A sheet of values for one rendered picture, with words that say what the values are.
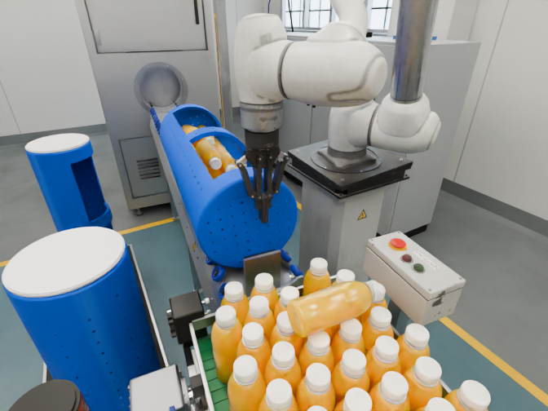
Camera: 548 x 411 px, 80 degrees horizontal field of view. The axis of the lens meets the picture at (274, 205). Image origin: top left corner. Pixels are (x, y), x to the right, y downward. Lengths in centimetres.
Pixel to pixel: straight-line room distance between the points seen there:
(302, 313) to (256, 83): 42
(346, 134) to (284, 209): 50
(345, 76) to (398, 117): 63
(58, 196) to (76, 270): 105
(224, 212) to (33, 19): 512
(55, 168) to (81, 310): 107
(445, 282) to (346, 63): 48
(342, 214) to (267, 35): 84
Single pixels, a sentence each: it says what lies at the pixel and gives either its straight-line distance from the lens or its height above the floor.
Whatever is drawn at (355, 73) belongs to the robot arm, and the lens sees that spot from 56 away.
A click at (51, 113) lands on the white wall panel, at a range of 588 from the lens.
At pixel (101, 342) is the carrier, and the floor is 84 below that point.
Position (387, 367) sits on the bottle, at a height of 105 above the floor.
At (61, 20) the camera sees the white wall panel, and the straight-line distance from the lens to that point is 574.
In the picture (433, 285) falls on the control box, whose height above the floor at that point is 110.
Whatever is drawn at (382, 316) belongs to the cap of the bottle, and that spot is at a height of 108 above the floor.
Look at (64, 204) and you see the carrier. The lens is 197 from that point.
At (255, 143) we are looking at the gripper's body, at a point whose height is 134.
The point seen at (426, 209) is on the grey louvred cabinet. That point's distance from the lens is 290.
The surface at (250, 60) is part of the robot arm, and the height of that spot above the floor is 150.
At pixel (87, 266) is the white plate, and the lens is 95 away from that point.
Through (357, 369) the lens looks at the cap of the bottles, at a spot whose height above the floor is 108.
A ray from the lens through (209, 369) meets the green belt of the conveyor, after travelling 82.
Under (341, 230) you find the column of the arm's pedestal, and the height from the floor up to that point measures 82.
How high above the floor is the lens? 157
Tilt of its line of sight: 30 degrees down
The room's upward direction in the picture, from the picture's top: straight up
